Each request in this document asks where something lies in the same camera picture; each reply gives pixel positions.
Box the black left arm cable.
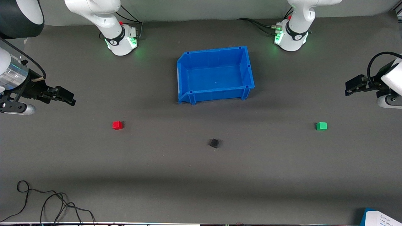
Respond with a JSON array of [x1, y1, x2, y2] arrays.
[[367, 51, 402, 87]]

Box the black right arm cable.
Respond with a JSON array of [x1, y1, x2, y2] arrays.
[[0, 38, 47, 79]]

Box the blue box with white label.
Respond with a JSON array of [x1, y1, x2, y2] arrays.
[[360, 208, 402, 226]]

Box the black left arm base cables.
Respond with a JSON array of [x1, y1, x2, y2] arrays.
[[237, 6, 294, 35]]

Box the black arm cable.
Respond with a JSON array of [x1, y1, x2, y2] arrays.
[[0, 38, 47, 79], [367, 51, 402, 87]]

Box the blue plastic bin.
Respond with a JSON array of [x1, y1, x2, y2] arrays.
[[177, 46, 255, 105]]

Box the black right arm base cables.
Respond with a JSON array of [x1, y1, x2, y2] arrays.
[[115, 5, 144, 40]]

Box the black arm base cables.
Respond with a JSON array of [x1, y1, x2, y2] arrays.
[[237, 6, 294, 35], [115, 5, 144, 40]]

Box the thin black loose cable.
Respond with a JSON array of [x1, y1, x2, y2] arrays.
[[0, 180, 96, 225]]

